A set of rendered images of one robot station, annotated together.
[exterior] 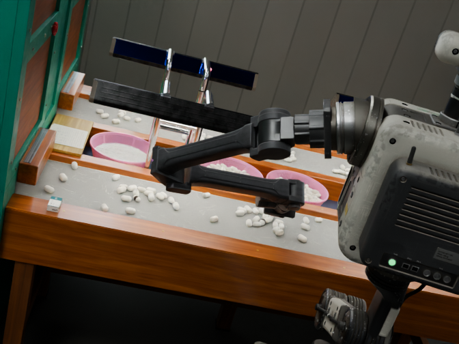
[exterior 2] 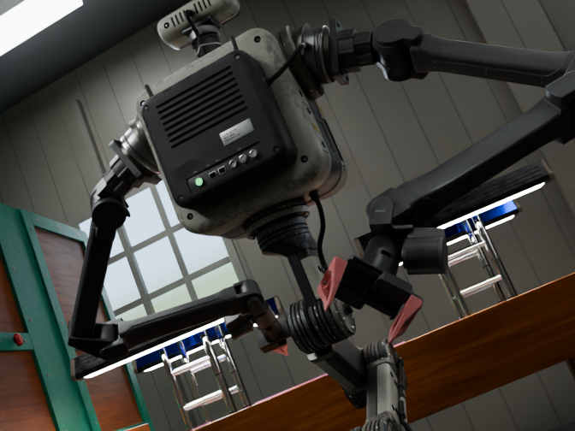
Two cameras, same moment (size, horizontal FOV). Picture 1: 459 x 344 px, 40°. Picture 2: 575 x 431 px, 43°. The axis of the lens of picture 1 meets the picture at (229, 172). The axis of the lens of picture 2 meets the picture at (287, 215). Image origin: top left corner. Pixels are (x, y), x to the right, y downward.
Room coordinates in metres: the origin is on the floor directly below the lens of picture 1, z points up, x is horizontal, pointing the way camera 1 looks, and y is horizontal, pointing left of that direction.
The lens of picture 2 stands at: (-0.07, -0.83, 0.77)
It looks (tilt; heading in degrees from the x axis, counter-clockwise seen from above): 12 degrees up; 14
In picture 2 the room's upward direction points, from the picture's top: 22 degrees counter-clockwise
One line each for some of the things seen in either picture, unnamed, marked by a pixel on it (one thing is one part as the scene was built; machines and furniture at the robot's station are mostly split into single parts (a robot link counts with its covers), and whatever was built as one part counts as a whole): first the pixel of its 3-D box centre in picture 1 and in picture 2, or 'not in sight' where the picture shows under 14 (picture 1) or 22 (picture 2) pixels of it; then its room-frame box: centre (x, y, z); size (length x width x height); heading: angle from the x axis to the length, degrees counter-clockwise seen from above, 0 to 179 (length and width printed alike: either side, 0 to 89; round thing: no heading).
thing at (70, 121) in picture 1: (68, 134); not in sight; (2.23, 0.64, 0.77); 0.33 x 0.15 x 0.01; 10
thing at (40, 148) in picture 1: (37, 154); not in sight; (1.89, 0.63, 0.83); 0.30 x 0.06 x 0.07; 10
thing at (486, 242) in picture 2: not in sight; (475, 265); (2.27, -0.74, 0.90); 0.20 x 0.19 x 0.45; 100
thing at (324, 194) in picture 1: (294, 195); not in sight; (2.40, -0.28, 0.72); 0.27 x 0.27 x 0.10
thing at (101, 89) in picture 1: (184, 110); (163, 332); (2.02, 0.21, 1.08); 0.62 x 0.08 x 0.07; 100
